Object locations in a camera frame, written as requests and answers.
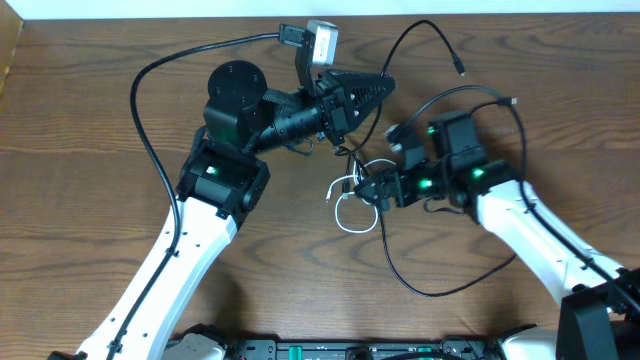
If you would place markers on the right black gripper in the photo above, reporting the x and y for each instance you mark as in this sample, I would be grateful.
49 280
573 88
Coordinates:
395 177

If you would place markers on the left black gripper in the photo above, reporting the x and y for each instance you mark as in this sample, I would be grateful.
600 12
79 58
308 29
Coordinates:
331 106

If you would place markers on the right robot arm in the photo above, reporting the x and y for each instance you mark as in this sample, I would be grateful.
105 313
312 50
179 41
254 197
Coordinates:
597 296

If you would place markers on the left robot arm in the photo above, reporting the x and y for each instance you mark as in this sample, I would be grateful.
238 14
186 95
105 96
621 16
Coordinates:
220 183

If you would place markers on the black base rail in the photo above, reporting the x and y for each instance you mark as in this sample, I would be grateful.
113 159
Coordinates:
207 342

